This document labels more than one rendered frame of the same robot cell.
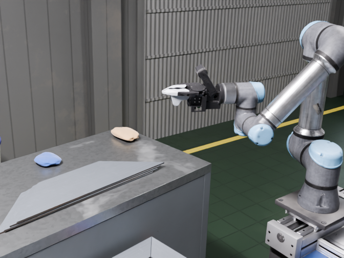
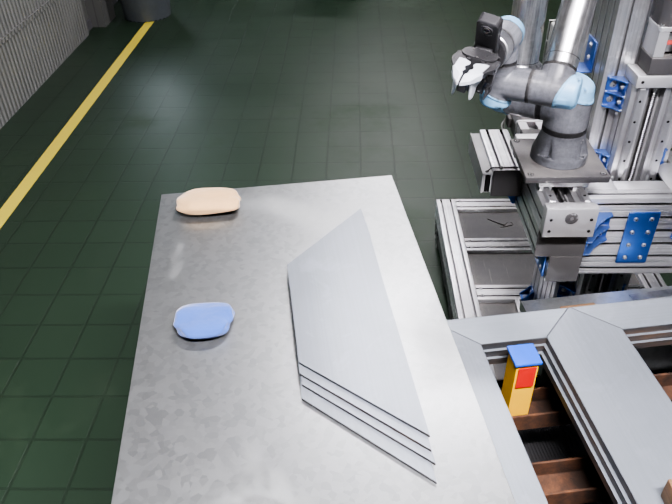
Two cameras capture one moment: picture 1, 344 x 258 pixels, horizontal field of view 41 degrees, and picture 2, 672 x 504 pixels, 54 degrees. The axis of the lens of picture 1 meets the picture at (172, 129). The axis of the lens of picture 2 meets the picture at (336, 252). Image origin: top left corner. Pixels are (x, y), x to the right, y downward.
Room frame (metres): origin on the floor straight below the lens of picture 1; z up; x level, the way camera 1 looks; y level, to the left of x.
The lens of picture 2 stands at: (0.95, 1.09, 1.94)
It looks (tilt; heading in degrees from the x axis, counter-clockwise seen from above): 37 degrees down; 310
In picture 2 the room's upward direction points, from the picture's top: 2 degrees counter-clockwise
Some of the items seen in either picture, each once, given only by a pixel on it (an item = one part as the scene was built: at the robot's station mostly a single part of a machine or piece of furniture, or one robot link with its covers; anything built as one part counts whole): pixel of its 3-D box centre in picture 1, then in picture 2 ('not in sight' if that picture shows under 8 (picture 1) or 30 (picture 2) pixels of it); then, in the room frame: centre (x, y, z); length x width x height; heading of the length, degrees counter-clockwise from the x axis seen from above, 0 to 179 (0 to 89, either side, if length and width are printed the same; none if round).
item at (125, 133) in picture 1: (125, 133); (208, 201); (2.08, 0.23, 1.07); 0.16 x 0.10 x 0.04; 37
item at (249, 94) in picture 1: (247, 93); (502, 39); (1.59, -0.27, 1.43); 0.11 x 0.08 x 0.09; 102
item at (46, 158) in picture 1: (47, 159); (204, 320); (1.77, 0.52, 1.07); 0.12 x 0.10 x 0.03; 46
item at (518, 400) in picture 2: not in sight; (517, 388); (1.30, 0.05, 0.78); 0.05 x 0.05 x 0.19; 46
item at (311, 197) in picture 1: (319, 191); (561, 140); (1.52, -0.55, 1.09); 0.15 x 0.15 x 0.10
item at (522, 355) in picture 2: not in sight; (523, 357); (1.30, 0.05, 0.88); 0.06 x 0.06 x 0.02; 46
